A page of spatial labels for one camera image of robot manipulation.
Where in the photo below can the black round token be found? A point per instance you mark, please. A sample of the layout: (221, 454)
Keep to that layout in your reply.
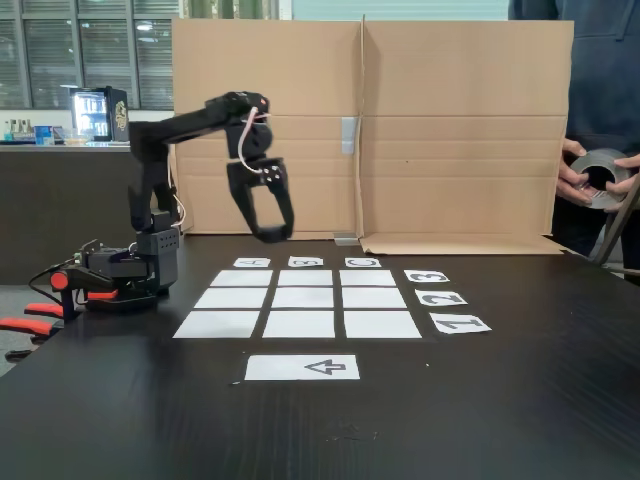
(272, 235)

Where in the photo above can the grey tape roll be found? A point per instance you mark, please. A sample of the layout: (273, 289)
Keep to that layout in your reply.
(597, 157)

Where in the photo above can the person's right hand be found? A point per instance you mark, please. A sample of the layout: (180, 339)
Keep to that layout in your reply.
(567, 182)

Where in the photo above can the person's left hand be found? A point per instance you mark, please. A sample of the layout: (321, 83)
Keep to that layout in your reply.
(632, 170)

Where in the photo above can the paper label letter A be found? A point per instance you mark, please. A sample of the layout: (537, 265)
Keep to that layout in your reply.
(251, 262)

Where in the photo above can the paper label letter B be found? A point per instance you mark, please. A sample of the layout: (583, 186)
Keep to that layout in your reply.
(306, 261)

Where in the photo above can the grey tape strip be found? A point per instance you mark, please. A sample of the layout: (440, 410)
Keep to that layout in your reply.
(348, 135)
(346, 240)

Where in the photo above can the black mini fridge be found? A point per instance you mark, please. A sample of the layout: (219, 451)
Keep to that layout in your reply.
(117, 115)

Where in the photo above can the green controller board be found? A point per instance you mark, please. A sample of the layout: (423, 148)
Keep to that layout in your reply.
(89, 250)

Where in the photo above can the white arrow paper sheet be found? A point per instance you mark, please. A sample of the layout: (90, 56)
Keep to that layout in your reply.
(280, 368)

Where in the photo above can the paper label number 3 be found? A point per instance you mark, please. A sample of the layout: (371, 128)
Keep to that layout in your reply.
(426, 277)

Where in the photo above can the brown cardboard screen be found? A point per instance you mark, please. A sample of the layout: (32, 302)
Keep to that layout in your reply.
(450, 150)

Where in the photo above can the dark counter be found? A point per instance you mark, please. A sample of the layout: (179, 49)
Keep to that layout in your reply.
(50, 200)

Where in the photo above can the paper label number 2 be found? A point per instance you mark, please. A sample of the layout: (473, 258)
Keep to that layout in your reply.
(441, 298)

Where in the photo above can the black orange bar clamp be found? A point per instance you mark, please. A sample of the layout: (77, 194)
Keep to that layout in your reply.
(60, 281)
(35, 326)

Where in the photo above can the blue box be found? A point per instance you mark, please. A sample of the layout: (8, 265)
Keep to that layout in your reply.
(44, 135)

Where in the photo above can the paper label number 1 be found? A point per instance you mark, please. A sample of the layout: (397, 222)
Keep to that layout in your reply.
(460, 324)

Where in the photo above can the person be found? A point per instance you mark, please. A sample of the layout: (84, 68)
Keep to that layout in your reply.
(600, 75)

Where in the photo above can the grey metal pole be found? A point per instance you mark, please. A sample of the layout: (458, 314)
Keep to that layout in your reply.
(620, 217)

